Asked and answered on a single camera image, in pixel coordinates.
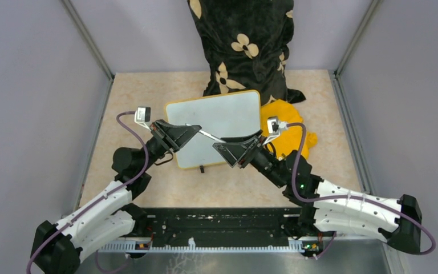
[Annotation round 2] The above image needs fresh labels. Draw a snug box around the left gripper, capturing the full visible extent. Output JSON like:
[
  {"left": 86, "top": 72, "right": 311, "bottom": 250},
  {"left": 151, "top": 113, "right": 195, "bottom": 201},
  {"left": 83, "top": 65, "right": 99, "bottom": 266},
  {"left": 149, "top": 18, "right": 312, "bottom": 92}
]
[{"left": 139, "top": 119, "right": 201, "bottom": 172}]

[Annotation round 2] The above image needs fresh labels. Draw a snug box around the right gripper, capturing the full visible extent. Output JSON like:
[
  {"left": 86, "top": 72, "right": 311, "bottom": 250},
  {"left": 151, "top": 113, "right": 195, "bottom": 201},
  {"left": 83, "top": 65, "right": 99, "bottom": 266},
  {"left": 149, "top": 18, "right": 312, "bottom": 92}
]
[{"left": 213, "top": 130, "right": 287, "bottom": 188}]

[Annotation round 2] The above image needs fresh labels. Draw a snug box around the white marker pen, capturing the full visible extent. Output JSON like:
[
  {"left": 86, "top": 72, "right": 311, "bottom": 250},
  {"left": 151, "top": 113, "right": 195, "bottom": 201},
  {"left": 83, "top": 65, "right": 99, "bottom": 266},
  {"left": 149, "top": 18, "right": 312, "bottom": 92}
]
[{"left": 192, "top": 125, "right": 226, "bottom": 143}]

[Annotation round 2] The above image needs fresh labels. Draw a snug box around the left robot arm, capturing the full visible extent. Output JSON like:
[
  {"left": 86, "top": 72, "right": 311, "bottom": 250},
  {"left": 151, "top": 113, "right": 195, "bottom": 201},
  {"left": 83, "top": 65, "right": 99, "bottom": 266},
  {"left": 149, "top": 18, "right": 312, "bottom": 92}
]
[{"left": 26, "top": 120, "right": 202, "bottom": 273}]

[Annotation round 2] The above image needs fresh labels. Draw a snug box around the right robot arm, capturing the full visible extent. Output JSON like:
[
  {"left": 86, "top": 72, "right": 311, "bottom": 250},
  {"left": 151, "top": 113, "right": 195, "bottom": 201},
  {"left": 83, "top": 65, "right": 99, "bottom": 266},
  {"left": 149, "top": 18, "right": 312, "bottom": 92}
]
[{"left": 212, "top": 133, "right": 422, "bottom": 255}]

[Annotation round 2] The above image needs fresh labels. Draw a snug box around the yellow-framed whiteboard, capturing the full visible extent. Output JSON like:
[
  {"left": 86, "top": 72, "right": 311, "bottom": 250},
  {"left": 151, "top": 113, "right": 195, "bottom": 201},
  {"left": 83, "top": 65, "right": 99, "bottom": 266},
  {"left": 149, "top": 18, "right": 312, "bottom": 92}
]
[{"left": 165, "top": 90, "right": 261, "bottom": 169}]

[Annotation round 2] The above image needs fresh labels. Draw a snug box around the yellow t-shirt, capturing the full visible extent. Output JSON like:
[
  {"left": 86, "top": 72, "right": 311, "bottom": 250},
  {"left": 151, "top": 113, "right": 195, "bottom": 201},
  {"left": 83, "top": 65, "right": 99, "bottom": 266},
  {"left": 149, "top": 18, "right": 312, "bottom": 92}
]
[{"left": 260, "top": 100, "right": 318, "bottom": 160}]

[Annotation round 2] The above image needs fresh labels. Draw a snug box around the black floral blanket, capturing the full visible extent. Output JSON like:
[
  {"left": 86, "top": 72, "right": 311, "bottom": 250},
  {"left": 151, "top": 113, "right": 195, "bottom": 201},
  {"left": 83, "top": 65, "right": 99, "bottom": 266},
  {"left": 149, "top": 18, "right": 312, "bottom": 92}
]
[{"left": 187, "top": 0, "right": 306, "bottom": 106}]

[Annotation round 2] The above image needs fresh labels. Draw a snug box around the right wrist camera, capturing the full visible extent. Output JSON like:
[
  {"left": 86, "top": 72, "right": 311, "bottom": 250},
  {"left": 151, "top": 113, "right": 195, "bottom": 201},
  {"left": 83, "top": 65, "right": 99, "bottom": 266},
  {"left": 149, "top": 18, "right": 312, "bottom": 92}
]
[{"left": 262, "top": 116, "right": 288, "bottom": 146}]

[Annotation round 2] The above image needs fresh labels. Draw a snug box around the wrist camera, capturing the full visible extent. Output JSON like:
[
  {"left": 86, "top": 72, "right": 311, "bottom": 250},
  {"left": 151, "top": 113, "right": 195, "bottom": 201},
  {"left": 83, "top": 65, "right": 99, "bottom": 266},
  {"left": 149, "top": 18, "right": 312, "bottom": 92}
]
[
  {"left": 262, "top": 116, "right": 288, "bottom": 146},
  {"left": 134, "top": 106, "right": 151, "bottom": 125}
]

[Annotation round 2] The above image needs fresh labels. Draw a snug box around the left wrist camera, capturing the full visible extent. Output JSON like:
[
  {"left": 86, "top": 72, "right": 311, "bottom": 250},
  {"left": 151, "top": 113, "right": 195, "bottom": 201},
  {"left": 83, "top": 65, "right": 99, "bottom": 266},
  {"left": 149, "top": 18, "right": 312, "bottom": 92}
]
[{"left": 134, "top": 106, "right": 151, "bottom": 125}]

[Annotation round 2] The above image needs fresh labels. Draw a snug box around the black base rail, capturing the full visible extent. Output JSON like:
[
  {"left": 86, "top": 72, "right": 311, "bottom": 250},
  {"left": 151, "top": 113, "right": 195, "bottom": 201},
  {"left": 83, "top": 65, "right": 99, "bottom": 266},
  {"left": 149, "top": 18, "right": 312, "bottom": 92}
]
[{"left": 107, "top": 205, "right": 337, "bottom": 254}]

